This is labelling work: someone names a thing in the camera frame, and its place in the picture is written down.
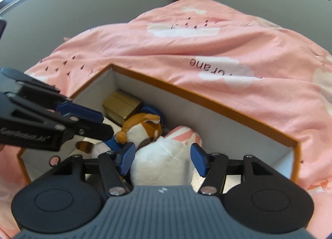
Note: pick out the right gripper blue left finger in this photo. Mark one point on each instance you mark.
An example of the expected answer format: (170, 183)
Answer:
(124, 158)

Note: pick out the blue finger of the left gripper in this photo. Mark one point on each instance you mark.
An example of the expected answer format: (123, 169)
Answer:
(68, 107)

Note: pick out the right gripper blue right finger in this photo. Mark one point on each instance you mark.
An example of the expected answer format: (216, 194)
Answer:
(201, 160)

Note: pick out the red panda sailor plush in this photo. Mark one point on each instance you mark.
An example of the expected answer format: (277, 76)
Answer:
(141, 129)

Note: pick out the white pink striped plush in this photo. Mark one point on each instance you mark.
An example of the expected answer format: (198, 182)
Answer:
(167, 161)

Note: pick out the orange white storage box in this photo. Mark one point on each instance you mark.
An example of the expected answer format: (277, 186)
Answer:
(222, 128)

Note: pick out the small brown cardboard box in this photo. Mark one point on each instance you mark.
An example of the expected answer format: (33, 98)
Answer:
(120, 106)

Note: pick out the pink cloud print duvet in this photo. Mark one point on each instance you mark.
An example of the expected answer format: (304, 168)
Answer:
(247, 63)

